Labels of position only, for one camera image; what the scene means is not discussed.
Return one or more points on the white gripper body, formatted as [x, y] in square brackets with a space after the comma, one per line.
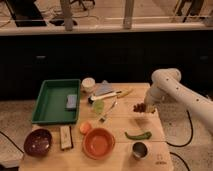
[149, 107]

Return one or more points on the dark purple grape bunch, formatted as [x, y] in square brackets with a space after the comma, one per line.
[140, 107]

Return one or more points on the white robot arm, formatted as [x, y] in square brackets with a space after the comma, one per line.
[167, 81]

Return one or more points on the red bowl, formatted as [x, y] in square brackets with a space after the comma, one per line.
[98, 143]

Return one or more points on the dark purple bowl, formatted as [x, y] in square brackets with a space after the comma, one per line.
[38, 143]

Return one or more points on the green pepper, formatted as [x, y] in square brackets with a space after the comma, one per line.
[143, 136]

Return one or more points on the small metal cup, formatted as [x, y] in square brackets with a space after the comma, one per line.
[139, 150]

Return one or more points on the metal fork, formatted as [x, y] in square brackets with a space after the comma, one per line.
[104, 117]

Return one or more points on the white cup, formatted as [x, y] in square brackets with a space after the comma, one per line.
[88, 84]

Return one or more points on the orange fruit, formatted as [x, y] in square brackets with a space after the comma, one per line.
[85, 127]

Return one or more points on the wooden block eraser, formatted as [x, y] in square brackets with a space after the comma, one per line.
[65, 137]

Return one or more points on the green plastic tray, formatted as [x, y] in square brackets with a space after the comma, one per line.
[51, 104]

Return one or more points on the white handled brush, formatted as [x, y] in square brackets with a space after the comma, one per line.
[93, 98]

